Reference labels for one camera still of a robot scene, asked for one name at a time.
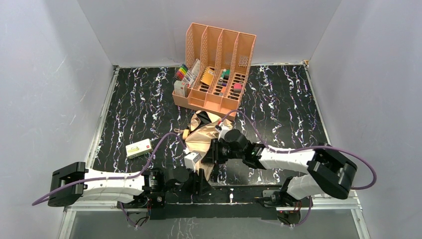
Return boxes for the colourful marker set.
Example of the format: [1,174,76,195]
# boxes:
[174,64,189,81]

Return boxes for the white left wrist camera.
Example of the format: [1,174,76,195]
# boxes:
[184,151,202,172]

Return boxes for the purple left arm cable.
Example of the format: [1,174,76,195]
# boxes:
[31,132,187,207]

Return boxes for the orange plastic desk organizer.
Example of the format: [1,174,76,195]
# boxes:
[172,23,256,120]

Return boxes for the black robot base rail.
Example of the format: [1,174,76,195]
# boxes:
[116,186,310,223]

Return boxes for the pink eraser block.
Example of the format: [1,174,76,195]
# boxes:
[232,83,243,93]

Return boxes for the white and yellow box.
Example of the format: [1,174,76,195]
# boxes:
[125,139,153,159]

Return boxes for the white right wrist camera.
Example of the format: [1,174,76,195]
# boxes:
[215,121,233,140]

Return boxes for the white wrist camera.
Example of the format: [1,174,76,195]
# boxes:
[215,121,233,140]
[184,151,202,172]

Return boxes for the white red small box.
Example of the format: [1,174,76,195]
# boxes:
[174,80,189,98]

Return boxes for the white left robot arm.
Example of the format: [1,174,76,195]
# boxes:
[47,162,212,208]

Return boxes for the yellow notebook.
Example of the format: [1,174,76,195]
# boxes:
[200,67,214,86]

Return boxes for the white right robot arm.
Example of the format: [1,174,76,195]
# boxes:
[201,129,357,207]

